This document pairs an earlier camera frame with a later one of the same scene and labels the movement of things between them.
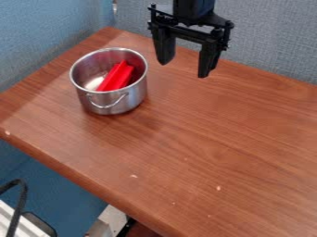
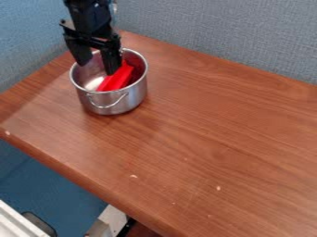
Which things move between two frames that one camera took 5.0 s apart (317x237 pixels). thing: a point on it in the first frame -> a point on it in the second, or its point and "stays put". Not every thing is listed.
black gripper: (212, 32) -> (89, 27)
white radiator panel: (25, 228) stays put
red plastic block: (118, 77) stays put
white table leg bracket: (109, 224) stays put
